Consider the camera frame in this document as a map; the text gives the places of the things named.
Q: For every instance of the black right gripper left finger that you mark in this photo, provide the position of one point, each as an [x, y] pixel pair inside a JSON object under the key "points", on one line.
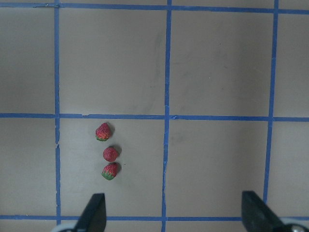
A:
{"points": [[93, 218]]}

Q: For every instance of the red strawberry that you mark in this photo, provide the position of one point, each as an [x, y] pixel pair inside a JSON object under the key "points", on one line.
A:
{"points": [[110, 154], [103, 132], [110, 171]]}

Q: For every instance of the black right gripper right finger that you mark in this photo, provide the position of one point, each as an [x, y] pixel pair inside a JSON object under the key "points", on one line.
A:
{"points": [[256, 216]]}

